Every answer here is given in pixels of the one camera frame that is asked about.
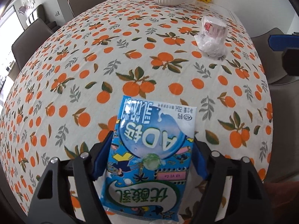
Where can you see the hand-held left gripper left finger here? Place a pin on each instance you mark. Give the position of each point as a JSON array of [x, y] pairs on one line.
[[100, 161]]

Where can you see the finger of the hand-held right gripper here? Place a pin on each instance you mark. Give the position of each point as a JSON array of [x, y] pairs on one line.
[[283, 42]]

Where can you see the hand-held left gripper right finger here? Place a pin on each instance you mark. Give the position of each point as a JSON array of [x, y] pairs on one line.
[[201, 161]]

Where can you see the blue milk carton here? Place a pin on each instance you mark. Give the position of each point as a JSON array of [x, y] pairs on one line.
[[149, 144]]

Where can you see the grey dining chair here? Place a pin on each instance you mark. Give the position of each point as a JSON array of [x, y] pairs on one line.
[[271, 58], [88, 0], [32, 44]]

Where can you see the paper cup in plastic bag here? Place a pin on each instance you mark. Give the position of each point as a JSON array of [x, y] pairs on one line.
[[213, 32]]

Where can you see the orange print tablecloth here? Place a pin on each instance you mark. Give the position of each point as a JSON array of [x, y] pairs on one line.
[[93, 28]]

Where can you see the dark grey sofa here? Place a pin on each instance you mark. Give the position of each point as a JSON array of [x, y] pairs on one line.
[[35, 14]]

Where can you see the white wall decorations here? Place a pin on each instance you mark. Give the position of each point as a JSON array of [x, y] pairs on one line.
[[22, 9]]

